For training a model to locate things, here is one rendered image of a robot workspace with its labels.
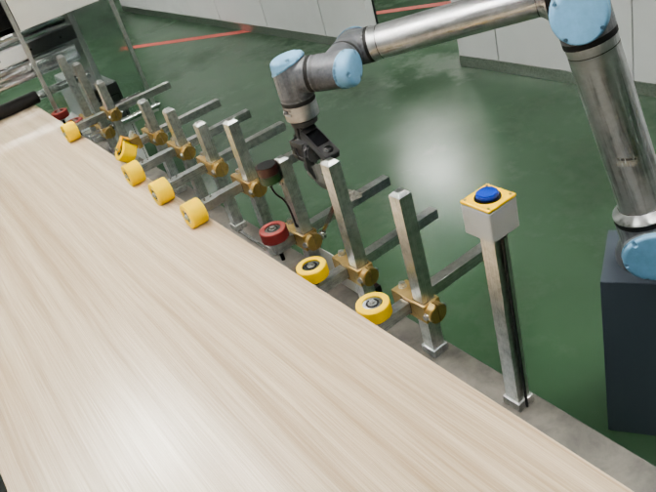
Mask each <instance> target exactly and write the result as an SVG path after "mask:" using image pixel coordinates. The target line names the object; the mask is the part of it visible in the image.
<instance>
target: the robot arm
mask: <svg viewBox="0 0 656 492"><path fill-rule="evenodd" d="M536 18H544V19H546V20H547V21H549V22H550V26H551V29H552V31H553V33H554V35H555V36H556V37H557V38H558V39H559V41H560V44H561V47H562V50H563V52H564V53H565V54H566V57H567V59H568V62H569V65H570V68H571V71H572V74H573V77H574V80H575V83H576V86H577V89H578V91H579V94H580V97H581V100H582V103H583V106H584V109H585V111H586V114H587V117H588V120H589V123H590V126H591V128H592V131H593V134H594V139H595V142H596V145H597V148H598V151H599V154H600V157H601V160H602V163H603V165H604V168H605V171H606V174H607V177H608V180H609V182H610V185H611V188H612V191H613V194H614V197H615V200H616V202H617V205H616V207H615V208H614V210H613V212H612V218H613V221H614V224H615V226H616V229H617V232H618V235H619V238H620V239H619V241H618V243H617V246H616V249H615V257H616V262H617V263H618V265H619V266H620V267H621V268H622V269H624V270H626V271H628V272H630V273H631V274H633V275H634V276H636V277H639V278H642V279H649V280H656V154H655V151H654V147H653V144H652V141H651V138H650V135H649V132H648V129H647V125H646V122H645V119H644V115H643V112H642V109H641V105H640V102H639V99H638V96H637V92H636V87H635V83H634V80H633V77H632V74H631V71H630V68H629V65H628V61H627V58H626V55H625V51H624V48H623V45H622V41H621V38H620V35H619V27H618V23H617V21H616V17H615V14H614V10H613V7H612V4H611V0H459V1H456V2H452V3H449V4H445V5H442V6H439V7H435V8H432V9H428V10H425V11H422V12H419V13H415V14H412V15H409V16H405V17H402V18H398V19H395V20H389V21H385V22H382V23H379V24H375V25H368V26H365V27H361V26H352V27H349V28H347V29H345V30H344V31H343V32H342V33H341V34H340V35H339V36H338V38H337V40H336V41H335V42H334V43H333V45H332V46H331V47H330V48H329V49H328V51H327V52H326V53H322V54H315V55H309V56H304V54H305V53H304V52H303V51H302V50H292V51H288V52H285V53H283V54H281V55H279V56H277V57H276V58H274V59H273V60H272V61H271V62H270V65H269V67H270V71H271V74H272V75H271V77H272V78H273V81H274V84H275V87H276V90H277V94H278V97H279V99H280V102H281V105H282V109H283V115H285V118H286V121H287V122H289V123H291V125H292V127H293V128H294V131H295V134H294V139H292V140H290V141H289V143H290V146H291V148H292V152H293V155H294V158H297V159H299V160H300V161H305V162H304V166H305V168H306V170H307V174H308V175H309V176H310V177H311V178H312V179H314V180H315V181H316V183H317V184H318V185H319V186H321V187H322V188H324V189H327V186H326V183H325V180H324V177H323V175H322V174H323V173H322V170H321V166H320V164H321V163H322V162H323V161H324V160H325V159H327V158H329V157H332V158H337V157H338V156H340V150H339V149H338V148H337V147H336V146H335V145H334V144H333V143H332V142H331V141H330V140H329V139H328V138H327V137H326V136H325V135H324V134H323V133H322V132H321V131H320V130H319V128H318V127H317V126H316V125H315V124H314V123H315V122H316V121H317V119H318V118H317V115H318V113H319V108H318V104H317V100H316V97H315V93H314V92H321V91H329V90H337V89H349V88H351V87H355V86H357V85H358V84H359V82H360V80H361V77H362V66H363V65H364V64H367V63H371V62H377V61H379V60H381V59H385V58H389V57H392V56H396V55H400V54H404V53H408V52H411V51H415V50H419V49H423V48H426V47H429V46H433V45H437V44H441V43H445V42H448V41H452V40H456V39H460V38H463V37H467V36H471V35H475V34H478V33H481V32H485V31H489V30H493V29H497V28H500V27H504V26H508V25H512V24H516V23H519V22H523V21H530V20H534V19H536ZM295 135H296V136H295ZM293 148H294V149H293ZM294 152H295V153H294ZM319 159H320V163H318V164H315V163H317V160H319Z"/></svg>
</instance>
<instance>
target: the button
mask: <svg viewBox="0 0 656 492"><path fill-rule="evenodd" d="M498 196H499V190H498V189H497V188H496V187H493V186H485V187H482V188H480V189H479V190H478V191H477V192H476V193H475V197H476V199H477V200H479V201H482V202H488V201H492V200H494V199H496V198H497V197H498Z"/></svg>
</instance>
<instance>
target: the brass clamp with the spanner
mask: <svg viewBox="0 0 656 492"><path fill-rule="evenodd" d="M285 224H286V225H287V223H285ZM287 228H288V231H289V232H290V233H292V234H294V237H295V240H296V245H297V246H299V247H301V248H302V249H304V250H306V251H308V250H311V251H315V250H317V249H318V248H319V247H320V246H321V244H322V237H321V235H320V234H318V233H317V231H316V228H314V227H312V230H310V231H309V232H307V233H305V234H304V235H302V234H300V233H298V232H296V229H295V226H294V223H292V224H291V225H287Z"/></svg>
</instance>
